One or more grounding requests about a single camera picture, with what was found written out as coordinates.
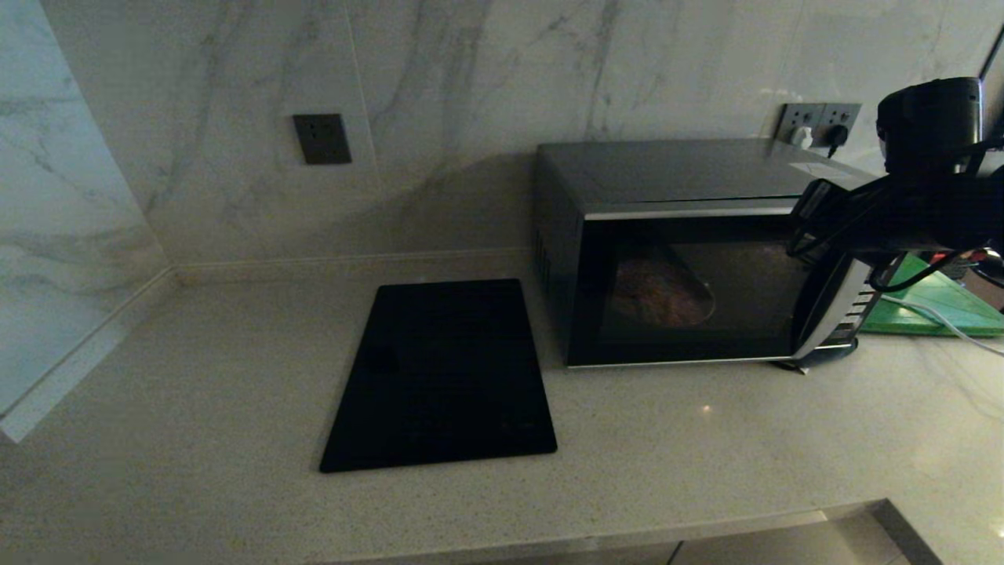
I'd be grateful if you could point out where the white power cable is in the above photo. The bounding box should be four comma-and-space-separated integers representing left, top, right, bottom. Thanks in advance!
882, 294, 1004, 358

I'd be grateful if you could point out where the white cabinet front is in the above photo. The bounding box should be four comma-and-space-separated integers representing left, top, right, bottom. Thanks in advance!
673, 502, 915, 565

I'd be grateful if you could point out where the dark single wall socket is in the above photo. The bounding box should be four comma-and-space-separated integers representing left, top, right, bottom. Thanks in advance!
293, 114, 353, 166

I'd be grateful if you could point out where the green cutting board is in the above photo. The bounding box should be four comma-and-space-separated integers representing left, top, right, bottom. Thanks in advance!
861, 255, 1004, 338

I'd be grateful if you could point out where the double wall socket with plugs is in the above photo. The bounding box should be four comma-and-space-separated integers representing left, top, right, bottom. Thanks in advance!
777, 104, 824, 147
816, 104, 863, 151

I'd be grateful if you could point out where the purple plate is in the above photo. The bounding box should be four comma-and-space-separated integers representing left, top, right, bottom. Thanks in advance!
612, 257, 716, 328

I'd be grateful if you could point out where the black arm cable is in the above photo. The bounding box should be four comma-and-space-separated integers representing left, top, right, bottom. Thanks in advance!
867, 137, 1004, 295

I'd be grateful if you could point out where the black glass microwave door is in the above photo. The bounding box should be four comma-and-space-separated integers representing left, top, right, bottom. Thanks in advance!
569, 206, 871, 368

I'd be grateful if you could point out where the black induction cooktop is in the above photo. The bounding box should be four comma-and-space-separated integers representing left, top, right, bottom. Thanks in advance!
318, 279, 559, 474

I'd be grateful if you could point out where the silver black microwave oven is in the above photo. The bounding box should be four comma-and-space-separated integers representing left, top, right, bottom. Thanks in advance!
535, 140, 887, 370

